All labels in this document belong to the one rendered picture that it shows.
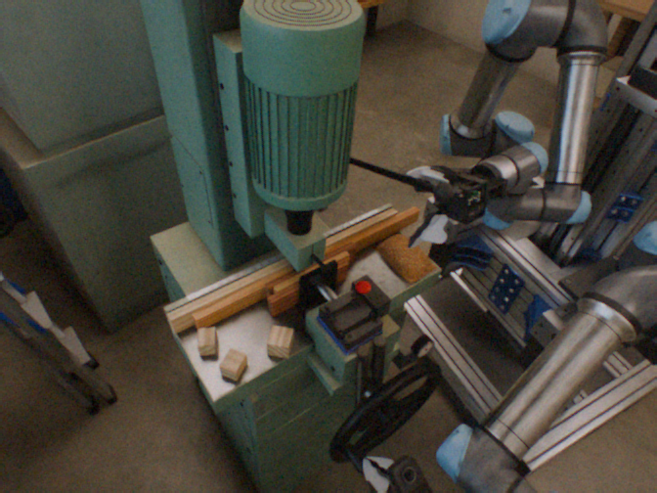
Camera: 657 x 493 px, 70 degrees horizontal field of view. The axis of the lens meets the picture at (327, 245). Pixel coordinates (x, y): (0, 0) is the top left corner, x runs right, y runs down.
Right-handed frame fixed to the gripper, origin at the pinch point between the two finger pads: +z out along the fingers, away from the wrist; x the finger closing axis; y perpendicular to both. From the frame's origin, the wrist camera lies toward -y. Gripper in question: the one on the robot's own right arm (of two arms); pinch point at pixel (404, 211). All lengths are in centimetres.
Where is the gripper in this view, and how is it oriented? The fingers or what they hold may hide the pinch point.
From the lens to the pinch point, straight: 86.3
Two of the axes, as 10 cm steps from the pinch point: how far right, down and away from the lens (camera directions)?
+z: -8.2, 3.8, -4.3
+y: 5.7, 3.8, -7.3
